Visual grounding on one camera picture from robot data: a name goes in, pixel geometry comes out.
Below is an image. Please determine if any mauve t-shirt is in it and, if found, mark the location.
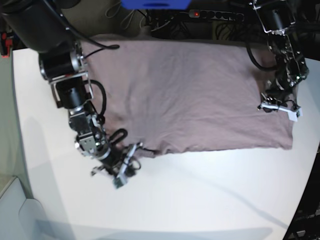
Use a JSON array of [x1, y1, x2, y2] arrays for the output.
[[82, 39, 294, 157]]

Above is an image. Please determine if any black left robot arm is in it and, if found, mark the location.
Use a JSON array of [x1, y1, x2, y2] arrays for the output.
[[245, 0, 309, 113]]

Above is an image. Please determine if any black power strip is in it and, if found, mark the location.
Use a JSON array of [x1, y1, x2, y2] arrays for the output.
[[188, 9, 245, 22]]

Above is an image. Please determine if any blue box overhead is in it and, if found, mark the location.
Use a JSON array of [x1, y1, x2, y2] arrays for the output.
[[121, 0, 191, 10]]

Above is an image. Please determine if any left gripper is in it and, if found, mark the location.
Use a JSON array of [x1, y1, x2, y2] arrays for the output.
[[262, 83, 297, 108]]

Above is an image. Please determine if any red and blue clamp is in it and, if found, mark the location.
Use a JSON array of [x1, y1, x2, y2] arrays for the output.
[[0, 29, 14, 58]]

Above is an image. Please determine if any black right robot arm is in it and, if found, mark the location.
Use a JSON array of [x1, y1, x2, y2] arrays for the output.
[[0, 0, 139, 180]]

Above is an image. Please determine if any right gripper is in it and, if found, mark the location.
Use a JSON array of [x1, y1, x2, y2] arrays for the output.
[[98, 147, 137, 178]]

